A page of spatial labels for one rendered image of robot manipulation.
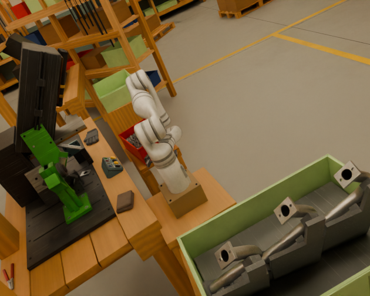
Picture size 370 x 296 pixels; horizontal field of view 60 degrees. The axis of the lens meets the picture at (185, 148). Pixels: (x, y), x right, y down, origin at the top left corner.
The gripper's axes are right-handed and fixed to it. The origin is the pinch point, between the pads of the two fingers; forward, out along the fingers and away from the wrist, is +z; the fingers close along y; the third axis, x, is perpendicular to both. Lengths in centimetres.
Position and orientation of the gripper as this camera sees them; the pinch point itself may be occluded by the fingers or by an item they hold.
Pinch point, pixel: (158, 164)
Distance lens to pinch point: 139.1
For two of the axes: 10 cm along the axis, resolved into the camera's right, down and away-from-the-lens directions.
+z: -1.5, 4.5, -8.8
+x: -1.9, -8.9, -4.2
